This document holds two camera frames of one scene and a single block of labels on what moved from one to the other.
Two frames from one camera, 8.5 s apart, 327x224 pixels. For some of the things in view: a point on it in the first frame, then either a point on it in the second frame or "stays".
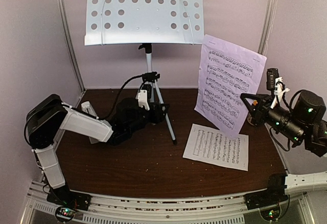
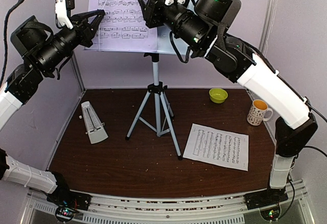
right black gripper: (258, 112) → (149, 12)
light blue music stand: (140, 12) → (165, 46)
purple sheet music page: (226, 72) → (122, 27)
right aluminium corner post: (269, 16) stays
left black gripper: (158, 115) → (87, 30)
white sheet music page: (210, 146) stays
